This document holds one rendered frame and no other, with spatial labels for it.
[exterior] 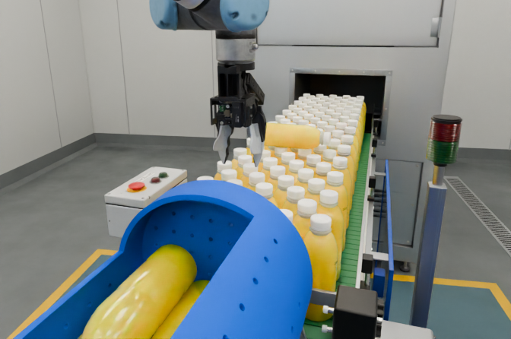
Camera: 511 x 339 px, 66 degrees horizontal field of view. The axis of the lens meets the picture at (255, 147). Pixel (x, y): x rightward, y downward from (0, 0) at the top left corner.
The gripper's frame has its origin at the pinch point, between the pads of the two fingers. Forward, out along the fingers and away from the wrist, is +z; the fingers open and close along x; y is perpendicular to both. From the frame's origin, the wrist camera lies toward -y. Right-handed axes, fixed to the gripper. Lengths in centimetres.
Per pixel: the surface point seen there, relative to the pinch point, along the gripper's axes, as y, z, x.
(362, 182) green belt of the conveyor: -68, 29, 24
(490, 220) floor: -252, 119, 122
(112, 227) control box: 8.3, 16.0, -27.4
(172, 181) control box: -4.2, 8.7, -18.8
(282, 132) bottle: -34.4, 2.7, 0.9
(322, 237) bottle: 8.5, 10.9, 18.7
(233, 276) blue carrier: 42.4, -2.3, 13.7
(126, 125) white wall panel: -356, 92, -281
